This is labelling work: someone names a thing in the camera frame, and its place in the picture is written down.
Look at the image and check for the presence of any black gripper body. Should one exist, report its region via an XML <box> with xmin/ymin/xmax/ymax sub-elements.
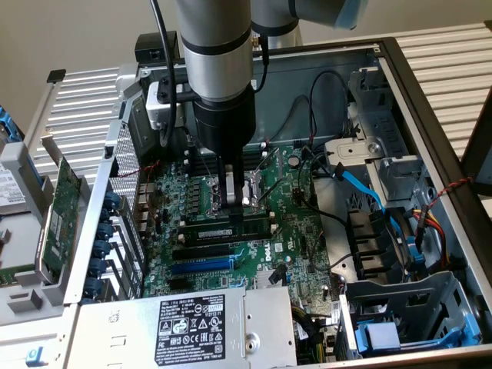
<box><xmin>191</xmin><ymin>86</ymin><xmax>258</xmax><ymax>157</ymax></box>

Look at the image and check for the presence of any green RAM stick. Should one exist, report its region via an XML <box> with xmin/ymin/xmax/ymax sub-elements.
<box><xmin>178</xmin><ymin>216</ymin><xmax>271</xmax><ymax>248</ymax></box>

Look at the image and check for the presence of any CPU socket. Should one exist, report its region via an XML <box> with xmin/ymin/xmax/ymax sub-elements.
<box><xmin>205</xmin><ymin>168</ymin><xmax>268</xmax><ymax>220</ymax></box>

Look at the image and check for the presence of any silver locking lever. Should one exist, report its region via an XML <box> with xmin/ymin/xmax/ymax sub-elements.
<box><xmin>190</xmin><ymin>138</ymin><xmax>216</xmax><ymax>184</ymax></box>
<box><xmin>258</xmin><ymin>179</ymin><xmax>286</xmax><ymax>204</ymax></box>

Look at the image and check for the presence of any silver socket cover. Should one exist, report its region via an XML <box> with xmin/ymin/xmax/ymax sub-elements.
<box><xmin>251</xmin><ymin>147</ymin><xmax>286</xmax><ymax>180</ymax></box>

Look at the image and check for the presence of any green Dell motherboard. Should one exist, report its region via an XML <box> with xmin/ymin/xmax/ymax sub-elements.
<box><xmin>141</xmin><ymin>144</ymin><xmax>339</xmax><ymax>308</ymax></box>

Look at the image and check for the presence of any open metal PC case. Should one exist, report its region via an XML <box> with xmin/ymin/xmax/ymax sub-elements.
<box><xmin>63</xmin><ymin>36</ymin><xmax>492</xmax><ymax>369</ymax></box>

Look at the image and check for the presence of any blue expansion slot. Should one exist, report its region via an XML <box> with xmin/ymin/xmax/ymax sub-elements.
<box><xmin>171</xmin><ymin>258</ymin><xmax>234</xmax><ymax>275</ymax></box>

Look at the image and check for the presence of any silver chipset heat sink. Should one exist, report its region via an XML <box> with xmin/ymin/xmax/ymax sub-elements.
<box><xmin>254</xmin><ymin>268</ymin><xmax>288</xmax><ymax>288</ymax></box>

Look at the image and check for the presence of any black angled plug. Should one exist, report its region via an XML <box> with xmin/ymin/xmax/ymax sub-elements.
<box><xmin>268</xmin><ymin>263</ymin><xmax>289</xmax><ymax>285</ymax></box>

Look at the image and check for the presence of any small black box device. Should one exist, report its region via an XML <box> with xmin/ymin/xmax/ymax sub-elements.
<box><xmin>135</xmin><ymin>32</ymin><xmax>185</xmax><ymax>65</ymax></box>

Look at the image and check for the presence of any black case fan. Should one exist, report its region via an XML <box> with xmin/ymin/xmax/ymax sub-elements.
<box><xmin>345</xmin><ymin>209</ymin><xmax>411</xmax><ymax>284</ymax></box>

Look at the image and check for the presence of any tall metal disk bay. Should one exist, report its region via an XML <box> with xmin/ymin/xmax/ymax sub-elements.
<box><xmin>324</xmin><ymin>67</ymin><xmax>427</xmax><ymax>211</ymax></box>

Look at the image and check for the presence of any green expansion card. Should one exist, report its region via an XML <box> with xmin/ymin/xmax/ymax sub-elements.
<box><xmin>35</xmin><ymin>132</ymin><xmax>92</xmax><ymax>284</ymax></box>

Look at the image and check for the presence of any blue fan clip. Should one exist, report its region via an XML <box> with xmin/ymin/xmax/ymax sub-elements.
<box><xmin>405</xmin><ymin>236</ymin><xmax>424</xmax><ymax>270</ymax></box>

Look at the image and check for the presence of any silver power supply unit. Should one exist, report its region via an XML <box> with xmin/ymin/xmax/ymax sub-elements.
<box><xmin>65</xmin><ymin>286</ymin><xmax>299</xmax><ymax>369</ymax></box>

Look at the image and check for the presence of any blue disk caddy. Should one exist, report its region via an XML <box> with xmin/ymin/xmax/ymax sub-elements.
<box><xmin>355</xmin><ymin>313</ymin><xmax>481</xmax><ymax>354</ymax></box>

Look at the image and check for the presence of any low metal disk bay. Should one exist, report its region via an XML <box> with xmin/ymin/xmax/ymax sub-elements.
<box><xmin>337</xmin><ymin>271</ymin><xmax>484</xmax><ymax>358</ymax></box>

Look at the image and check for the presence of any grey parts rack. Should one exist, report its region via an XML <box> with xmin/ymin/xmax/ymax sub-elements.
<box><xmin>0</xmin><ymin>141</ymin><xmax>80</xmax><ymax>327</ymax></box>

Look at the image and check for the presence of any silver hard disk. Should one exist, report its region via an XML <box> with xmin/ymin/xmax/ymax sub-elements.
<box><xmin>0</xmin><ymin>161</ymin><xmax>27</xmax><ymax>214</ymax></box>

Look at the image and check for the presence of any small green circuit board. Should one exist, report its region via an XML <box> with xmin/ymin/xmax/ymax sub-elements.
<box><xmin>0</xmin><ymin>263</ymin><xmax>36</xmax><ymax>288</ymax></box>

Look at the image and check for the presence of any dark panel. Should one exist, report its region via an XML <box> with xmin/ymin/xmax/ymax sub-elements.
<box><xmin>460</xmin><ymin>86</ymin><xmax>492</xmax><ymax>197</ymax></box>

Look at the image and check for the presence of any blue case latch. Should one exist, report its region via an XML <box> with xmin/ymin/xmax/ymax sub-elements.
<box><xmin>25</xmin><ymin>345</ymin><xmax>45</xmax><ymax>366</ymax></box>

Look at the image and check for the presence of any thin black wire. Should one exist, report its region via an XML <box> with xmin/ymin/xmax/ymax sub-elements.
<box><xmin>268</xmin><ymin>94</ymin><xmax>317</xmax><ymax>145</ymax></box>

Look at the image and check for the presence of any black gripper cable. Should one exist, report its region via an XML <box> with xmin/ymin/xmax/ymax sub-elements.
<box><xmin>251</xmin><ymin>33</ymin><xmax>271</xmax><ymax>93</ymax></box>

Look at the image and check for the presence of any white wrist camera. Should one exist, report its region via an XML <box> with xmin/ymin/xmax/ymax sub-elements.
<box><xmin>145</xmin><ymin>75</ymin><xmax>193</xmax><ymax>131</ymax></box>

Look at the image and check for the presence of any black camera cable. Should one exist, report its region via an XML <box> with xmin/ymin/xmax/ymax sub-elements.
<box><xmin>148</xmin><ymin>0</ymin><xmax>180</xmax><ymax>148</ymax></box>

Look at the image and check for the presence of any black looped wire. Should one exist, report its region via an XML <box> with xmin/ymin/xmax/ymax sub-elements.
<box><xmin>309</xmin><ymin>70</ymin><xmax>350</xmax><ymax>149</ymax></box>

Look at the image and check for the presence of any short red black twisted wire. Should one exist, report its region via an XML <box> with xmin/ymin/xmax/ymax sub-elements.
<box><xmin>117</xmin><ymin>160</ymin><xmax>161</xmax><ymax>178</ymax></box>

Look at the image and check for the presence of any black wire across motherboard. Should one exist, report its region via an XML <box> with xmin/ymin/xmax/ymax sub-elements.
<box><xmin>298</xmin><ymin>145</ymin><xmax>349</xmax><ymax>228</ymax></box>

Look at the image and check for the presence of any blue SATA wire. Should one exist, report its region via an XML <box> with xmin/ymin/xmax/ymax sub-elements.
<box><xmin>334</xmin><ymin>161</ymin><xmax>411</xmax><ymax>251</ymax></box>

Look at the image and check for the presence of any power supply wire bundle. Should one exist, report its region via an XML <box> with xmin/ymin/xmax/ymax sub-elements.
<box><xmin>291</xmin><ymin>305</ymin><xmax>335</xmax><ymax>366</ymax></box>

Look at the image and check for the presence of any yellow red power wire bundle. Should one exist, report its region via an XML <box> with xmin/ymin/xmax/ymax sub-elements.
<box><xmin>413</xmin><ymin>205</ymin><xmax>450</xmax><ymax>266</ymax></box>

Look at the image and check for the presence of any long red black twisted wire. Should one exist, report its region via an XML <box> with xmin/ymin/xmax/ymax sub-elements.
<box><xmin>428</xmin><ymin>175</ymin><xmax>474</xmax><ymax>211</ymax></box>

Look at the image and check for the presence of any blue plastic bracket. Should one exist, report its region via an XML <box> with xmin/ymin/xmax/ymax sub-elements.
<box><xmin>0</xmin><ymin>106</ymin><xmax>20</xmax><ymax>145</ymax></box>

